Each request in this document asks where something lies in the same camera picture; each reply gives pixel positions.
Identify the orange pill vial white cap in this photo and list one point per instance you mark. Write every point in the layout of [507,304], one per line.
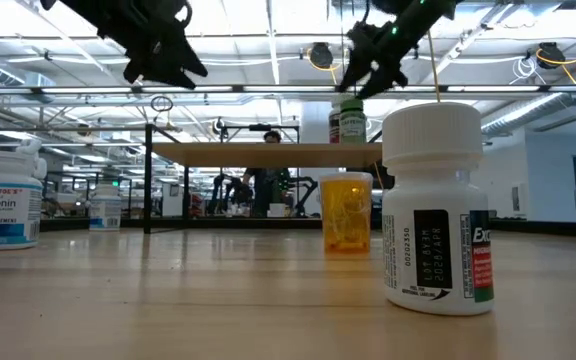
[346,215]

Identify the person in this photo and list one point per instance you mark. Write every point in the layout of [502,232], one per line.
[268,180]

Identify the white melatonin bottle blue label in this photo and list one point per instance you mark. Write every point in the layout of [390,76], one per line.
[105,210]
[0,210]

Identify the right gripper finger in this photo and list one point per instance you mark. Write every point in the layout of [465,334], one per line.
[359,67]
[385,77]

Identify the white Excedrin bottle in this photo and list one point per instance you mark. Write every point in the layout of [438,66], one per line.
[433,200]

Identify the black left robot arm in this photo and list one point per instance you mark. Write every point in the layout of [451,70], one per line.
[88,10]

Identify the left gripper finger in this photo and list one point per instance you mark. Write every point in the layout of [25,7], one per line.
[170,77]
[188,62]

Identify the black table border frame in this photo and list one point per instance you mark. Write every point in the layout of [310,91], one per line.
[228,223]

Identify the green caffeine bottle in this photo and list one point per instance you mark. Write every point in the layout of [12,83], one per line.
[352,125]

